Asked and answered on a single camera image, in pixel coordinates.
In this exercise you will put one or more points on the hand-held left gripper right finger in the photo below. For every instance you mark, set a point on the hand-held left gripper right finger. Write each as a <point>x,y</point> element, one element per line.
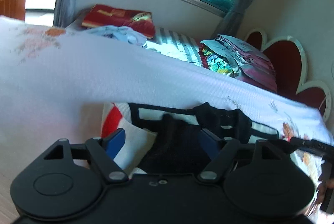
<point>208,146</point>

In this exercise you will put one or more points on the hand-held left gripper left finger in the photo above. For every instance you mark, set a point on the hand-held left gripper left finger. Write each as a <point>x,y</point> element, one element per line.
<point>115,145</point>

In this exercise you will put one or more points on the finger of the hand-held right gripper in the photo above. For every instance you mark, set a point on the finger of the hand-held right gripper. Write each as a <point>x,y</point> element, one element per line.
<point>311,144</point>

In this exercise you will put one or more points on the striped knit sweater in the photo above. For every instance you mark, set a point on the striped knit sweater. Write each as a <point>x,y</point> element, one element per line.
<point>146,132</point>

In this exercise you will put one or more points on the floral bed sheet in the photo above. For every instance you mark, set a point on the floral bed sheet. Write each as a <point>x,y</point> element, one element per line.
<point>104,72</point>

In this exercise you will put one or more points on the red and white headboard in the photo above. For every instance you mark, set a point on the red and white headboard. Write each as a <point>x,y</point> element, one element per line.
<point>289,64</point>

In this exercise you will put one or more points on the stack of folded quilts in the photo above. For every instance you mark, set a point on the stack of folded quilts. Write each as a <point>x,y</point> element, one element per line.
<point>240,62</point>

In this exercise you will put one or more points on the grey striped pillow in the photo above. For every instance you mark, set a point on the grey striped pillow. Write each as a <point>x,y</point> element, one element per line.
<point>177,47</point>

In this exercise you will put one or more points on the light blue cloth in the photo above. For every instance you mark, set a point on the light blue cloth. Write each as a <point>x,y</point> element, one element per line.
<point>117,33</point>

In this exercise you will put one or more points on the red patterned pillow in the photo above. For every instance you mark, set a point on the red patterned pillow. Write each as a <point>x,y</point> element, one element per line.
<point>117,19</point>

